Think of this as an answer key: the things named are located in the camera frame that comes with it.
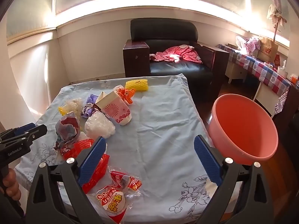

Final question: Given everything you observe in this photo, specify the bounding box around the grey red wrapper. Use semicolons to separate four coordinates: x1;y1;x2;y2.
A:
54;111;81;152

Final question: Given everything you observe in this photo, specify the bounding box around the red plastic wrapper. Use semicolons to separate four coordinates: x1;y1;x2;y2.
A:
61;137;110;193

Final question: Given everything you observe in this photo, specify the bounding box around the clear red snack bag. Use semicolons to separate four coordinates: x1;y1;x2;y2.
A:
96;166;142;223

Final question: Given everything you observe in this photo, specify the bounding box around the purple face mask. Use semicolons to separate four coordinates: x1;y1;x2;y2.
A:
81;94;101;119

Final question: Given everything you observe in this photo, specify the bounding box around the white foam net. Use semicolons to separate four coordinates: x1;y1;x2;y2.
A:
85;111;115;140

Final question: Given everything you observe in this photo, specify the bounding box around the pink paper cup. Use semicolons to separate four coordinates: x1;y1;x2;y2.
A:
95;91;132;126

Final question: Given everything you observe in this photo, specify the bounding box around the orange white plastic bag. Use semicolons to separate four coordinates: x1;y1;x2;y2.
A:
113;85;136;105

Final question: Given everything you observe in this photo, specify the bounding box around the person's left hand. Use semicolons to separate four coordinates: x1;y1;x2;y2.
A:
1;168;21;201

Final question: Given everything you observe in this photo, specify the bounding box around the pink plastic basin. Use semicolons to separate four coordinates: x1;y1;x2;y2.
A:
207;94;278;165

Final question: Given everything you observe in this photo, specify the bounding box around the light blue table cloth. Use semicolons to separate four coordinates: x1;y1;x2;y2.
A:
15;74;216;223

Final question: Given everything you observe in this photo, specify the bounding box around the checkered tablecloth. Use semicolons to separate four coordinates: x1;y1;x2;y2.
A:
217;44;291;114

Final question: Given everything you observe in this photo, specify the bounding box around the white side cabinet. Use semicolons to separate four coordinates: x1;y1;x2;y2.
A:
225;62;247;84

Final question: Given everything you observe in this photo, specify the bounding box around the white tissue box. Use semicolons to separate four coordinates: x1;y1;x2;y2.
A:
277;60;288;78

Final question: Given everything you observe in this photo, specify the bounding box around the brown paper shopping bag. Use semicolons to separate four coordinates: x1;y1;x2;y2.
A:
257;36;278;63

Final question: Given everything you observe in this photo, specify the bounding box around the checkered cloth bundle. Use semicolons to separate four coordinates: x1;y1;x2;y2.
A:
236;36;261;57

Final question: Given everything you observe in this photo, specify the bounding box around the red patterned garment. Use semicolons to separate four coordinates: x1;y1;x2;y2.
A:
149;45;202;64

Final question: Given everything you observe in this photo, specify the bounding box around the black leather armchair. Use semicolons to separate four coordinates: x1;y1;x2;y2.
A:
123;18;229;102

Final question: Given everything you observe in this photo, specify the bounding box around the coat stand with clothes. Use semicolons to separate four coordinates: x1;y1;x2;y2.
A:
267;0;287;42

